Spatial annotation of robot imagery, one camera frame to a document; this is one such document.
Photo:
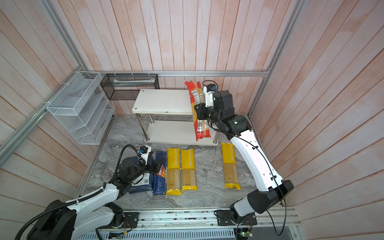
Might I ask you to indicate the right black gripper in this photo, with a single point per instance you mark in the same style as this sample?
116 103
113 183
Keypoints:
202 109

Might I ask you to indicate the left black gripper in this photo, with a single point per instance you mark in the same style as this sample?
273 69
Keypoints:
156 167

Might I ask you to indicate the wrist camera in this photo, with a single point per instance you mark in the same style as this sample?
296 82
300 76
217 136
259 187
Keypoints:
144 154
208 91

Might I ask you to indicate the yellow pastatime spaghetti pack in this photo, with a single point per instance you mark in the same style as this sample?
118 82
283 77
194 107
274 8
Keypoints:
173 172
189 180

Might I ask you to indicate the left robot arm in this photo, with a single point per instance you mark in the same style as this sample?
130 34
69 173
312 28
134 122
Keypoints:
72 219

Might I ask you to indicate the white wire mesh rack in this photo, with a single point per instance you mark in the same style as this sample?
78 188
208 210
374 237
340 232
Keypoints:
81 110

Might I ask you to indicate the red spaghetti pack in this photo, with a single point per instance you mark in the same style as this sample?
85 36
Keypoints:
196 98

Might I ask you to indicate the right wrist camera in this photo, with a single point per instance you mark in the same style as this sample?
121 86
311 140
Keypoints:
208 91

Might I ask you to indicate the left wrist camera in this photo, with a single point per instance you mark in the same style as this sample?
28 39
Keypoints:
144 154

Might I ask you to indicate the blue Barilla spaghetti box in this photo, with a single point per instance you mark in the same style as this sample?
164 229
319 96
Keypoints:
160 185

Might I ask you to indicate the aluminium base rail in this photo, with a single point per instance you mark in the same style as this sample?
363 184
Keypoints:
203 224

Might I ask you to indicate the yellow spaghetti pack far right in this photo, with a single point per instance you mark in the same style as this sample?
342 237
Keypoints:
230 166

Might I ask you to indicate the white two-tier shelf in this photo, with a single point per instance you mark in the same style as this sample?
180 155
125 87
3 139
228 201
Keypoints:
168 103

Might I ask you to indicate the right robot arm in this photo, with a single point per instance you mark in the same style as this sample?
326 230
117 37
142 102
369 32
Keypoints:
271 187

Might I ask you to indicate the dark blue pasta bag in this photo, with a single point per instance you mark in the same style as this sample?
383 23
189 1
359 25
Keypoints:
144 182

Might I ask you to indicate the black mesh basket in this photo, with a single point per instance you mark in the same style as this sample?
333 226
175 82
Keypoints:
126 87

